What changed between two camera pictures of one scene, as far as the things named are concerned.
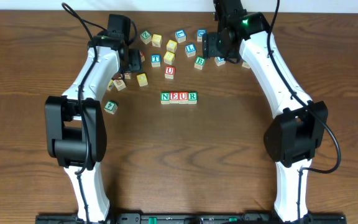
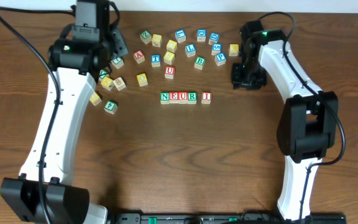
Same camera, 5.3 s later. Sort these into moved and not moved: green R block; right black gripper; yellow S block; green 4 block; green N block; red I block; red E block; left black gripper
Moved: right black gripper; red I block; left black gripper
Not moved: green 4 block; green N block; green R block; yellow S block; red E block
